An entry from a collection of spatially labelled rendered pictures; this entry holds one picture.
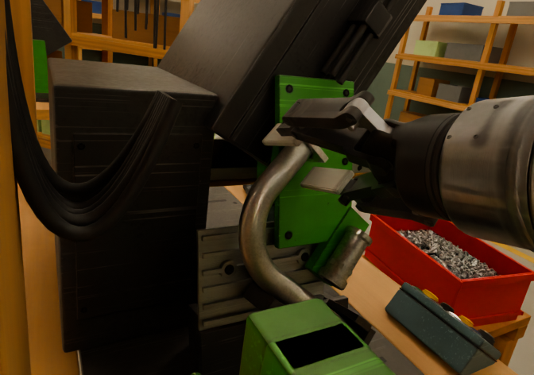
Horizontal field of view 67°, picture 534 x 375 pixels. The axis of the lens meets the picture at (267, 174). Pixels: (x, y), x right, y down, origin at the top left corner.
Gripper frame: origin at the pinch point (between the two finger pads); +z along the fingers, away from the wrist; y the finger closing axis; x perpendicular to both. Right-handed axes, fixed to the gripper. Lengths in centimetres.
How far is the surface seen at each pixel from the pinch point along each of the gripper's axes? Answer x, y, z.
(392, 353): 8.0, -33.5, 3.7
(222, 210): 2, -20, 55
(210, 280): 16.5, -4.1, 6.4
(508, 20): -450, -238, 272
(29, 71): 7, 33, 78
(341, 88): -12.1, -0.1, 4.4
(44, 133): 14, 26, 384
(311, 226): 3.4, -9.3, 4.4
